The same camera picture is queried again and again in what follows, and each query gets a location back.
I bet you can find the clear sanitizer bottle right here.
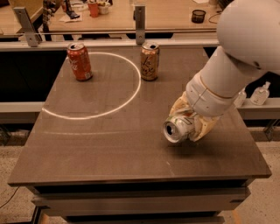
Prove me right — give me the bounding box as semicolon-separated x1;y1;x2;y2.
250;81;270;106

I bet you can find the red cup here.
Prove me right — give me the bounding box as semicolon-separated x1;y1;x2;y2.
87;3;99;18

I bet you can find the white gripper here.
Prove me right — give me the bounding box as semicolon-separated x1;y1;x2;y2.
169;73;236;142

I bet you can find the clear sanitizer bottle left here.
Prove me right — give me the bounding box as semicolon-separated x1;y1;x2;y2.
234;89;247;108

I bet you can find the red coca-cola can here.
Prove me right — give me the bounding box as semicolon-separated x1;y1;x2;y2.
67;43;93;81

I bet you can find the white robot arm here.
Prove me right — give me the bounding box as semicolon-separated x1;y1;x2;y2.
163;0;280;143

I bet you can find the metal bracket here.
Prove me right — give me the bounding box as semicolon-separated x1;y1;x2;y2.
134;5;145;45
13;7;41;47

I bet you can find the black cable on desk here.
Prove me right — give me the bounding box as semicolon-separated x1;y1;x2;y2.
207;11;223;25

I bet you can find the green white 7up can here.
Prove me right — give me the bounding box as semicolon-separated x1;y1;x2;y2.
163;115;195;143

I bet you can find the orange la croix can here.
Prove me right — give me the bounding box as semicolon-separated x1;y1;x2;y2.
141;41;159;81

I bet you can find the middle metal bracket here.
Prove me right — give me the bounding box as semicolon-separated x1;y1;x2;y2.
134;5;145;45

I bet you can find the black mesh cup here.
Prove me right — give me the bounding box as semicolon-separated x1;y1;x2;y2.
192;10;207;24

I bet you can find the left metal bracket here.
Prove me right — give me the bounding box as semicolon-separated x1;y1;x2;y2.
13;7;41;47

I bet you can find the clear sanitizer bottle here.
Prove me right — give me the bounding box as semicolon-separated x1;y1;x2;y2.
234;89;247;108
250;81;270;106

